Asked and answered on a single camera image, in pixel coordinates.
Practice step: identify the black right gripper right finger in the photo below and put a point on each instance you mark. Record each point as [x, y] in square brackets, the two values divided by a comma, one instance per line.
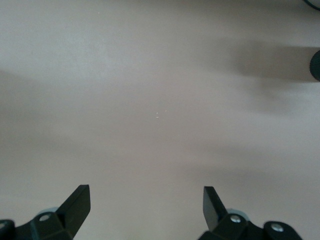
[215, 210]

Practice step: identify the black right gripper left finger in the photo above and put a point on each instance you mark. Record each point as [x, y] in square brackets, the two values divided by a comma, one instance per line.
[72, 207]

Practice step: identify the black padded rod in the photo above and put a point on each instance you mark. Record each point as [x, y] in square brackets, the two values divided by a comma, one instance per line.
[315, 65]

